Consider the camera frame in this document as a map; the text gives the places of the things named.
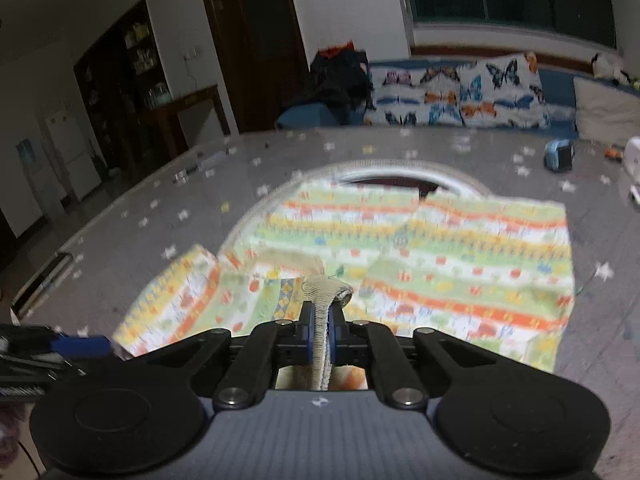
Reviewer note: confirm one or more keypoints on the dark wooden cabinet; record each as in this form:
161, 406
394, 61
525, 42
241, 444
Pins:
125, 85

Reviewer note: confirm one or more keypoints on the grey pillow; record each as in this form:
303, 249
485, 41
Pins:
605, 110

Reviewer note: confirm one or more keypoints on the dark wooden door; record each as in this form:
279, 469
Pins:
255, 45

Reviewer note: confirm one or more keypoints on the pile of dark clothes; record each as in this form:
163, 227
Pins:
335, 85

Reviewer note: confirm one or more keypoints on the black and white plush dog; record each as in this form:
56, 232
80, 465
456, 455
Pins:
607, 67

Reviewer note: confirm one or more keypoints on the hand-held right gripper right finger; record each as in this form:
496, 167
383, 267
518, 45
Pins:
336, 332

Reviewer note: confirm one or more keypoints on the white refrigerator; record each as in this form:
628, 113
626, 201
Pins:
70, 150

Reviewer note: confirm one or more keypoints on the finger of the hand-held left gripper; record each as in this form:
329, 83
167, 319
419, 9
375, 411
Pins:
80, 345

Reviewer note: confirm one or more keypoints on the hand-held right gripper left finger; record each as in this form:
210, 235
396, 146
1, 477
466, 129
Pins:
307, 332

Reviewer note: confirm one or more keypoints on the blue sofa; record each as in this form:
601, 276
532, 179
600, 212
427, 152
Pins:
555, 85

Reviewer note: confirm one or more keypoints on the blue smartwatch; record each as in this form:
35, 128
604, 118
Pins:
559, 154

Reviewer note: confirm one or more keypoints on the butterfly print pillow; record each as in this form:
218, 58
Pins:
450, 95

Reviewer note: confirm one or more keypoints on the small orange toy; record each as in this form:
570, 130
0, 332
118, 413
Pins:
613, 153

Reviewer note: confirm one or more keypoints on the white plastic bag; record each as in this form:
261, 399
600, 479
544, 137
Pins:
632, 170

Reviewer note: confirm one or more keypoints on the striped cartoon print children's garment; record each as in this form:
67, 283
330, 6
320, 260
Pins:
450, 270

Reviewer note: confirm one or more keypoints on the dark wooden side table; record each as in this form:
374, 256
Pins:
170, 120

